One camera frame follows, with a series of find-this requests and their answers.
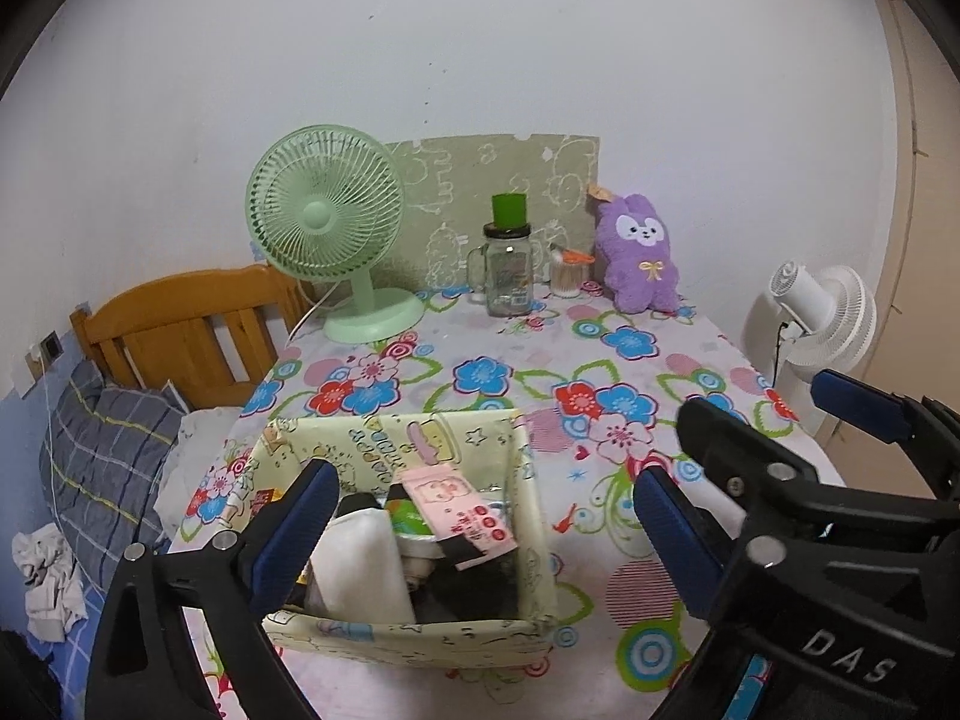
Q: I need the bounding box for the black plastic bag bundle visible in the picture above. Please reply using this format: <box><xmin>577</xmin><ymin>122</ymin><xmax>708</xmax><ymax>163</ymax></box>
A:
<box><xmin>410</xmin><ymin>554</ymin><xmax>519</xmax><ymax>624</ymax></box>

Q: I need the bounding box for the crumpled white cloth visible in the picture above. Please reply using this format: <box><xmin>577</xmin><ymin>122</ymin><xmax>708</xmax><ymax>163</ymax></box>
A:
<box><xmin>11</xmin><ymin>522</ymin><xmax>88</xmax><ymax>644</ymax></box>

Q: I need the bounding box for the white floor fan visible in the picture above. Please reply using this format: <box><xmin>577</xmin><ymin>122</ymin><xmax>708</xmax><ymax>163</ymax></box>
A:
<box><xmin>743</xmin><ymin>260</ymin><xmax>878</xmax><ymax>436</ymax></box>

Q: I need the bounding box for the floral tablecloth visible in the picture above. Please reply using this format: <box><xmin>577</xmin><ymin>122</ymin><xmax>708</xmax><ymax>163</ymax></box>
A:
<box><xmin>167</xmin><ymin>281</ymin><xmax>847</xmax><ymax>720</ymax></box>

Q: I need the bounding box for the purple plush bunny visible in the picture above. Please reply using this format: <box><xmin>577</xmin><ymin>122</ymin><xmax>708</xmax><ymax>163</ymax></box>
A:
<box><xmin>596</xmin><ymin>193</ymin><xmax>682</xmax><ymax>314</ymax></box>

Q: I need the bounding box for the grey plaid pillow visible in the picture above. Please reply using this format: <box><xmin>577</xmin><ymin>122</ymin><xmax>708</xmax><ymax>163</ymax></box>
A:
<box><xmin>39</xmin><ymin>359</ymin><xmax>184</xmax><ymax>592</ymax></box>

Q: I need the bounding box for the white towel roll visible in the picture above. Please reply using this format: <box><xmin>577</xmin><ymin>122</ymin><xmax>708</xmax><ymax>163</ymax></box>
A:
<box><xmin>304</xmin><ymin>509</ymin><xmax>415</xmax><ymax>624</ymax></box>

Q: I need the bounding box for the pink cartoon packet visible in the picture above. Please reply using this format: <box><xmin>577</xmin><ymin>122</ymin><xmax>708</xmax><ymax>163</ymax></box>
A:
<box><xmin>400</xmin><ymin>463</ymin><xmax>519</xmax><ymax>571</ymax></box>

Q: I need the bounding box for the toothpick holder orange lid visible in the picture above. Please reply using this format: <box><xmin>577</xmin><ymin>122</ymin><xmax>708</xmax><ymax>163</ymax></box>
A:
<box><xmin>548</xmin><ymin>247</ymin><xmax>596</xmax><ymax>299</ymax></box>

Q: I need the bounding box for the glass jar with black lid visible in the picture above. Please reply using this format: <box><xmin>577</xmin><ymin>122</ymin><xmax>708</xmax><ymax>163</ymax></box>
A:
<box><xmin>467</xmin><ymin>223</ymin><xmax>535</xmax><ymax>317</ymax></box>

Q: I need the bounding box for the yellow cartoon fabric storage box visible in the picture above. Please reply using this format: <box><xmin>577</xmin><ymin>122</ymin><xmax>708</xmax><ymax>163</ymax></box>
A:
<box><xmin>223</xmin><ymin>410</ymin><xmax>558</xmax><ymax>668</ymax></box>

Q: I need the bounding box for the green plastic cup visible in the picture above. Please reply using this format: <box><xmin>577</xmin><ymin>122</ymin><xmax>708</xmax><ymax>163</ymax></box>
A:
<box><xmin>491</xmin><ymin>192</ymin><xmax>527</xmax><ymax>229</ymax></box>

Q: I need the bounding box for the green cartoon cardboard panel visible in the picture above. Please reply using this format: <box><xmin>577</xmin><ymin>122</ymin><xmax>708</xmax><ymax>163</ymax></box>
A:
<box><xmin>373</xmin><ymin>133</ymin><xmax>601</xmax><ymax>291</ymax></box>

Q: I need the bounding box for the green desk fan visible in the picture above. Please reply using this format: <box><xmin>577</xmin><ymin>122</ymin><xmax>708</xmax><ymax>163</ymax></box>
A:
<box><xmin>245</xmin><ymin>125</ymin><xmax>425</xmax><ymax>344</ymax></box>

